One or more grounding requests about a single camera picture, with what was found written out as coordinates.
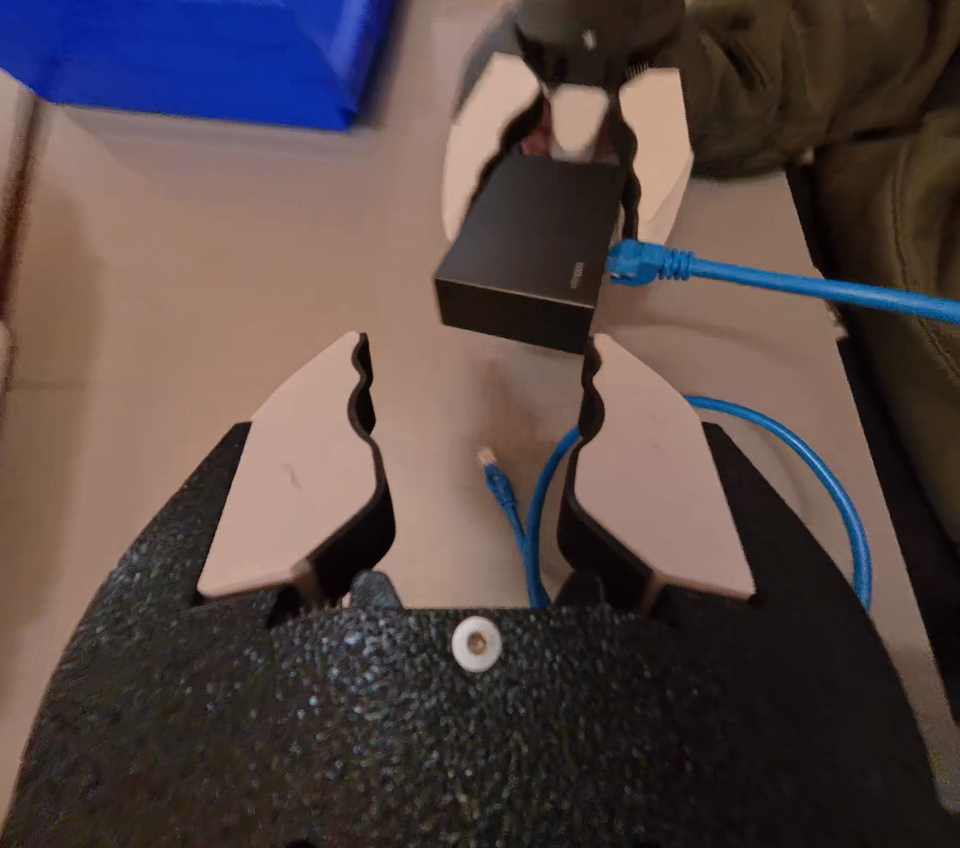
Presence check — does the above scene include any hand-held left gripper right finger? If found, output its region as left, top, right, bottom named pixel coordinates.
left=558, top=334, right=757, bottom=611

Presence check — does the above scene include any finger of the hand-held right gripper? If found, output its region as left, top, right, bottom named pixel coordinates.
left=440, top=58, right=543, bottom=243
left=613, top=68, right=695, bottom=247

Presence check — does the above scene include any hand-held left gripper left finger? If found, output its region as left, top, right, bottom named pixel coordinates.
left=196, top=331, right=397, bottom=603

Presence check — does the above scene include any black network box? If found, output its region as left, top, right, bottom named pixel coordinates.
left=433, top=154, right=628, bottom=355

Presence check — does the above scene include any blue ethernet cable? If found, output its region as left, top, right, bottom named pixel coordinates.
left=477, top=238, right=960, bottom=614

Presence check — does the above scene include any person's torso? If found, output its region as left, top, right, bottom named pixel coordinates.
left=813, top=106, right=960, bottom=489

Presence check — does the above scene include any blue plastic bin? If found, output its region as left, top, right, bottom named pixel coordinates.
left=0, top=0, right=411, bottom=131

